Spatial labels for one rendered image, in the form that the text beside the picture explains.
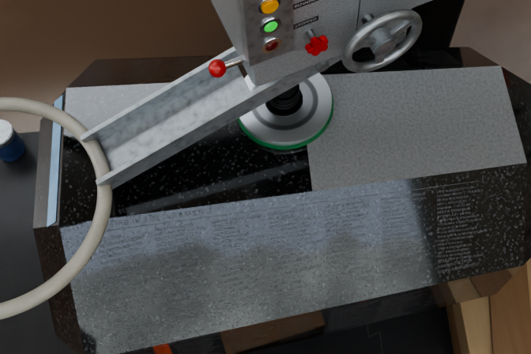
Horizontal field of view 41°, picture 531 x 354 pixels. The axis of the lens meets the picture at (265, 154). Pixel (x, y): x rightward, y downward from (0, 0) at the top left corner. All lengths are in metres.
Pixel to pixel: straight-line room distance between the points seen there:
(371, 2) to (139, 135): 0.57
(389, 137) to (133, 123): 0.55
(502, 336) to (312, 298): 0.68
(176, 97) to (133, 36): 1.31
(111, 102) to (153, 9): 1.23
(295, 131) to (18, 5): 1.72
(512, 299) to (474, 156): 0.67
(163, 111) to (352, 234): 0.48
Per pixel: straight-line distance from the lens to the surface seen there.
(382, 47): 1.21
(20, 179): 2.58
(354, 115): 1.58
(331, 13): 1.17
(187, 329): 1.64
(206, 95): 1.46
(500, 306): 2.12
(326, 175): 1.51
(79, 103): 1.67
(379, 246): 1.57
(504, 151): 1.60
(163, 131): 1.47
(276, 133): 1.52
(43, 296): 1.41
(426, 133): 1.58
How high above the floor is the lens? 2.20
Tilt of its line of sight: 64 degrees down
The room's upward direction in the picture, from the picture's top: 5 degrees counter-clockwise
